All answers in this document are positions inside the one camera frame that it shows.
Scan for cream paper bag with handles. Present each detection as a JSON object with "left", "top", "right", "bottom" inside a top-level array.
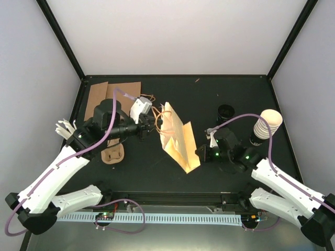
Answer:
[{"left": 151, "top": 102, "right": 200, "bottom": 174}]

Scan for brown cardboard cup carrier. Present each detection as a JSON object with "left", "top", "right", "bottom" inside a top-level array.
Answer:
[{"left": 101, "top": 139, "right": 125, "bottom": 165}]

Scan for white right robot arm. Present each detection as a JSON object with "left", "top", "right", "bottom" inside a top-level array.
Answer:
[{"left": 195, "top": 128, "right": 334, "bottom": 247}]

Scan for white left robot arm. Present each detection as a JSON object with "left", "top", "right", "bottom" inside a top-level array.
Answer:
[{"left": 5, "top": 97, "right": 162, "bottom": 235}]

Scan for black coffee cup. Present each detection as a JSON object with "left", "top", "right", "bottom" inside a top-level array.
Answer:
[{"left": 216, "top": 104, "right": 235, "bottom": 125}]

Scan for flat brown paper bag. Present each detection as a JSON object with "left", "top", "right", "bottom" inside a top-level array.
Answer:
[{"left": 84, "top": 82, "right": 108, "bottom": 121}]

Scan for stack of white paper cups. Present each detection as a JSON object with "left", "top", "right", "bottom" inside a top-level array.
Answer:
[{"left": 250, "top": 109, "right": 283, "bottom": 146}]

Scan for white stirrers in holder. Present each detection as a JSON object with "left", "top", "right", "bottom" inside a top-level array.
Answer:
[{"left": 55, "top": 119, "right": 77, "bottom": 140}]

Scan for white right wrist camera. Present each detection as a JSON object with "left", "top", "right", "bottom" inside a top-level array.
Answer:
[{"left": 205, "top": 128, "right": 218, "bottom": 148}]

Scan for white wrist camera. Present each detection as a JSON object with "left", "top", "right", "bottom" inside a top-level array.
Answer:
[
  {"left": 130, "top": 97, "right": 152, "bottom": 124},
  {"left": 205, "top": 128, "right": 218, "bottom": 148}
]

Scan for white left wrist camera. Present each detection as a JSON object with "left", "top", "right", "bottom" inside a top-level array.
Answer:
[{"left": 130, "top": 97, "right": 152, "bottom": 124}]

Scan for brown paper bag with handles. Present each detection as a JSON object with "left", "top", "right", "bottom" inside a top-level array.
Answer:
[{"left": 106, "top": 82, "right": 155, "bottom": 115}]

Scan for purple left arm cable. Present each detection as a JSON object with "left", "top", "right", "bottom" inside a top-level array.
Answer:
[{"left": 5, "top": 87, "right": 147, "bottom": 237}]

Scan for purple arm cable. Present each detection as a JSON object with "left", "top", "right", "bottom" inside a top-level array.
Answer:
[
  {"left": 5, "top": 87, "right": 147, "bottom": 237},
  {"left": 209, "top": 113, "right": 335, "bottom": 233}
]

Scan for white slotted cable duct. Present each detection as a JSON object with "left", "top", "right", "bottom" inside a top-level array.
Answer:
[{"left": 58, "top": 212, "right": 242, "bottom": 226}]

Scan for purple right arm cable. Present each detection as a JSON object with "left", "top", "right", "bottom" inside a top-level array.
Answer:
[{"left": 209, "top": 113, "right": 335, "bottom": 233}]

